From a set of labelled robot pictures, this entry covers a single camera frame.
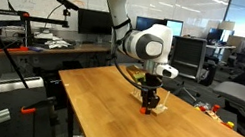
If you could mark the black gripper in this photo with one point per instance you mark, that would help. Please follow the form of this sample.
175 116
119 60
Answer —
152 80

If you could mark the orange disc with hole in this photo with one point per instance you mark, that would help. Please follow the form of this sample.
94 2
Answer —
143 110

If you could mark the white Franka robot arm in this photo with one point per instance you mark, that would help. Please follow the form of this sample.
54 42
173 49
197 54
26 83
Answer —
146 45

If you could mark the wooden peg board with dowels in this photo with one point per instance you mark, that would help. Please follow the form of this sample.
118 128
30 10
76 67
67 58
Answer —
159 110

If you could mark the clear plastic bag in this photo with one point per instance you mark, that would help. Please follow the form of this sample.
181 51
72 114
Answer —
202 105

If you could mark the black mesh office chair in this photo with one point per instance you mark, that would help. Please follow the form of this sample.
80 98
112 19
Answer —
188 56

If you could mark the red knob toy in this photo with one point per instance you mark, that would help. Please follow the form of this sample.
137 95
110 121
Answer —
216 108

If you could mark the wooden toy bar yellow blocks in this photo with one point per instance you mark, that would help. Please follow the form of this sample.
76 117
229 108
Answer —
221 120

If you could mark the black computer monitor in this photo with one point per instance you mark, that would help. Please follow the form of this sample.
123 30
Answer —
95 22
147 23

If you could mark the monitor with lit screen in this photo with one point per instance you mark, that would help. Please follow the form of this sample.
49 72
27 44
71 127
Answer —
174 27

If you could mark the wooden desk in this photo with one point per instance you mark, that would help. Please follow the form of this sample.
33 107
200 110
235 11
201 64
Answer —
61 49

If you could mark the pile of white papers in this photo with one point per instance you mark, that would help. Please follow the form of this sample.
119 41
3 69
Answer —
53 42

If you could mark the black platform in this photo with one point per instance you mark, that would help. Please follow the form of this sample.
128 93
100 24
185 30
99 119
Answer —
18 121

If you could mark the orange bar clamp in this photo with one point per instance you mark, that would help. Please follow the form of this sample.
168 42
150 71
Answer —
9 49

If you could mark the yellowish wrist camera box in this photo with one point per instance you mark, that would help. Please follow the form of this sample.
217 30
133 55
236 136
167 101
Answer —
136 74

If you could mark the black camera on boom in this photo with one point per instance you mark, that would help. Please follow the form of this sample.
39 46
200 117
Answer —
67 3

